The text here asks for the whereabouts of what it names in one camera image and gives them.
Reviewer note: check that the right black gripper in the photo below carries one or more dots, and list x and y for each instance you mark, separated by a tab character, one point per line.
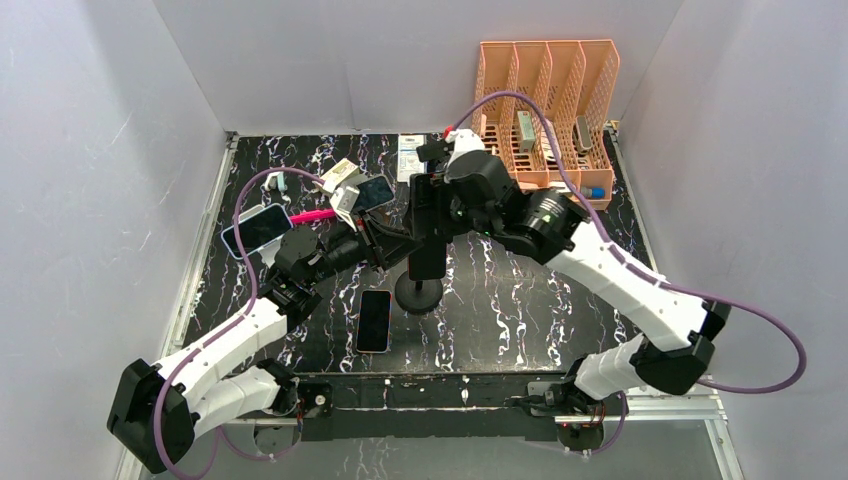
429	190

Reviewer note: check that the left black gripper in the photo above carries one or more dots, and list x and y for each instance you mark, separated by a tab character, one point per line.
382	244

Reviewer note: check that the black phone stand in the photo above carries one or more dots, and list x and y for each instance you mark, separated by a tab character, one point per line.
434	151
418	297

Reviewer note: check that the purple smartphone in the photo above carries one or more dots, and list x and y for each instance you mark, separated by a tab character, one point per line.
373	332

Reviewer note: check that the black smartphone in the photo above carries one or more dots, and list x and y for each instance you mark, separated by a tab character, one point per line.
428	262

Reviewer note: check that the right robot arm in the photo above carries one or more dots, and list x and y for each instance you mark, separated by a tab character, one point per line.
675	346

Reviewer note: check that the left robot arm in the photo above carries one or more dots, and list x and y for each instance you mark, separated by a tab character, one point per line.
160	408

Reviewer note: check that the smartphone on back stand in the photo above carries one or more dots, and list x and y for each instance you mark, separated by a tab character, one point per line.
373	193

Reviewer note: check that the white phone stand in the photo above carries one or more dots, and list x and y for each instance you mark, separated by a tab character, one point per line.
248	213

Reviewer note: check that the white blister pack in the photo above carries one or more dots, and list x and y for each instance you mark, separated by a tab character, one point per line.
408	162

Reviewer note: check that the pink marker pen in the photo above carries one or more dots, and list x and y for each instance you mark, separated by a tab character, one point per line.
312	216

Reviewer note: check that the white cardboard box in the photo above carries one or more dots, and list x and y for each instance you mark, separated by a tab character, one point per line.
343	171

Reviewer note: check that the grey item in organizer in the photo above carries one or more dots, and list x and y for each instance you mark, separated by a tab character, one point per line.
526	131

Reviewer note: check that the white teal clip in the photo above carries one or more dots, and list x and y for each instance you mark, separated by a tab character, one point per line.
274	189

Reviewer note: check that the light blue smartphone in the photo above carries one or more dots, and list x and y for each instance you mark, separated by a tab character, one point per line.
263	230

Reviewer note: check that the blue capped tube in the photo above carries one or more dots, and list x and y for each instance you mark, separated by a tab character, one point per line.
593	192

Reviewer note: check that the dark item in organizer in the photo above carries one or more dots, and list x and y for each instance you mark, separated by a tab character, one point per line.
582	137

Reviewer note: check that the orange file organizer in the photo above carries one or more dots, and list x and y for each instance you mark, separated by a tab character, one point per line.
564	78

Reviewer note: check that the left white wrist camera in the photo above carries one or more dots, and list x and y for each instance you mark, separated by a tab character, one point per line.
343	200

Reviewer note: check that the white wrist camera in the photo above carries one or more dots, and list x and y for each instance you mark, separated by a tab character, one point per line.
343	200
461	142

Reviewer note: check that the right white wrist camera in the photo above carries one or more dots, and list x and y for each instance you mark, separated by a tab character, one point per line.
461	142

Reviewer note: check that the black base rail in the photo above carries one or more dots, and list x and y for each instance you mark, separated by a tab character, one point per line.
532	406

